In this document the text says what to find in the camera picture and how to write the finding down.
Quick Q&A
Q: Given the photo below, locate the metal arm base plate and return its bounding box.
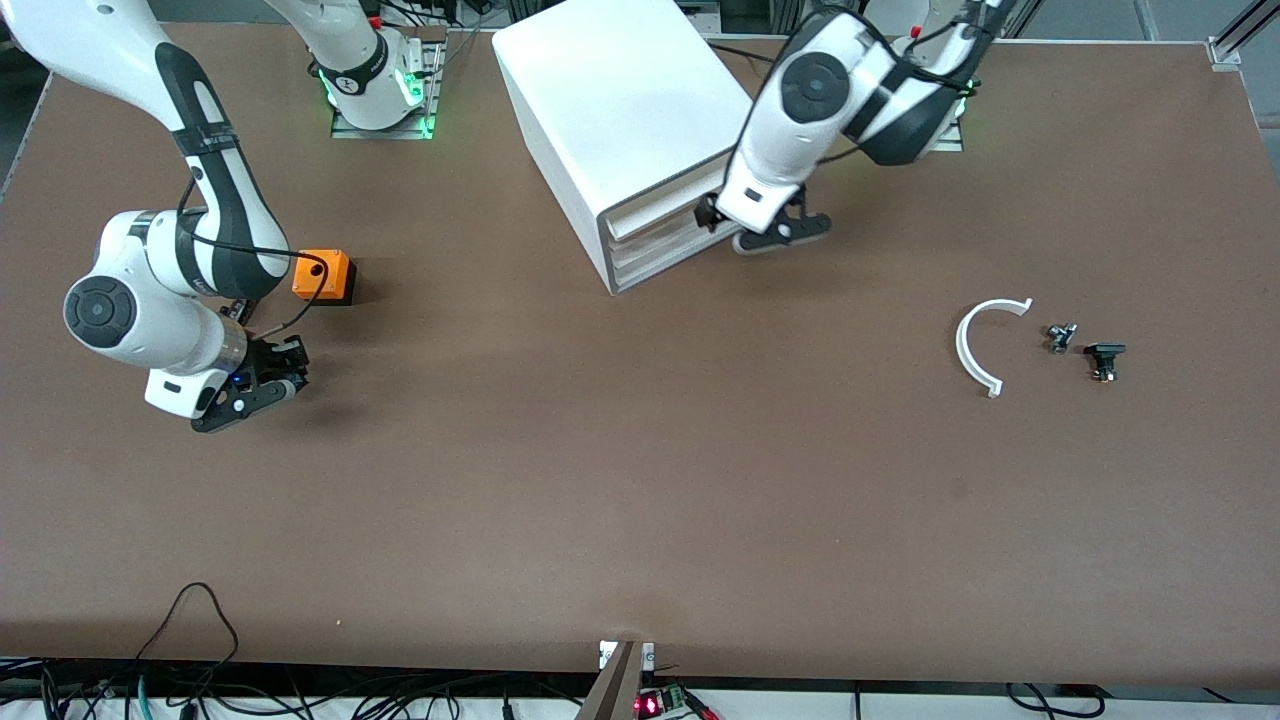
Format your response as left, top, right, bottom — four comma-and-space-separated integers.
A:
330, 38, 447, 141
930, 95, 965, 153

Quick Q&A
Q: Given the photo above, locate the orange box with hole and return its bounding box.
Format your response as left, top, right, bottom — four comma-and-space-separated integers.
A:
290, 249, 357, 307

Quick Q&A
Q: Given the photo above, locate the white curved plastic arc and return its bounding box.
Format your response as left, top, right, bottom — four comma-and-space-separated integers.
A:
955, 297, 1034, 399

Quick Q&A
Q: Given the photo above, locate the circuit board with red light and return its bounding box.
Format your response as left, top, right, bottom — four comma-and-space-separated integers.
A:
634, 682, 719, 720

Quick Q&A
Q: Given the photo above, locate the black looped cable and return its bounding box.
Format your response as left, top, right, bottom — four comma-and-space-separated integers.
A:
133, 582, 241, 669

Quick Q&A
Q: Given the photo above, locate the black coiled cable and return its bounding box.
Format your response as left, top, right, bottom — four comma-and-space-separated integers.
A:
1004, 682, 1107, 720

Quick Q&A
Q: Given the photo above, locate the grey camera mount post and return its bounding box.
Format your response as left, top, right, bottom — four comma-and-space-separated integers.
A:
574, 640, 657, 720

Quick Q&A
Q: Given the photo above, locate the aluminium frame profile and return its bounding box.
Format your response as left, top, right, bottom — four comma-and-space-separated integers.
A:
1205, 0, 1280, 71

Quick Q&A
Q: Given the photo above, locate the black braided cable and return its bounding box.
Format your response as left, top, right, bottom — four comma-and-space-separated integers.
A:
705, 40, 776, 67

